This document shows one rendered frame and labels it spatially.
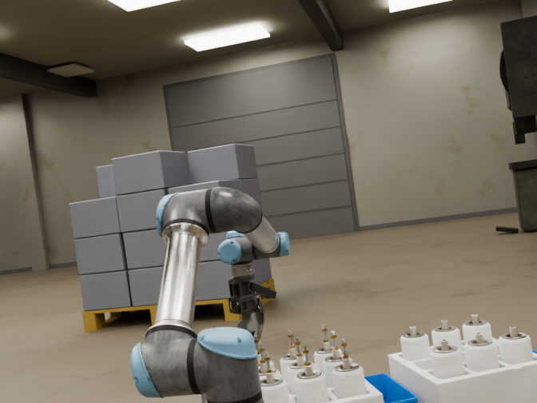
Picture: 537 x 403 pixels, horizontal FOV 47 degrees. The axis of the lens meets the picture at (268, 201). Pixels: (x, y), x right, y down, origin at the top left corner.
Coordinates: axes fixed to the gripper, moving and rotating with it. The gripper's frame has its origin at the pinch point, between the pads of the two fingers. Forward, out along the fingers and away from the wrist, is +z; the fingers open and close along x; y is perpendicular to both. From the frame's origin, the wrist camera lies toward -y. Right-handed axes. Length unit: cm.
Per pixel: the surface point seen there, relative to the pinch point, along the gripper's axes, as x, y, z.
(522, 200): -193, -526, -2
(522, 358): 63, -53, 15
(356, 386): 36.7, -6.4, 14.0
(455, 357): 53, -34, 11
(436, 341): 32, -52, 13
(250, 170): -213, -172, -67
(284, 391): 25.1, 11.5, 11.8
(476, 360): 55, -41, 14
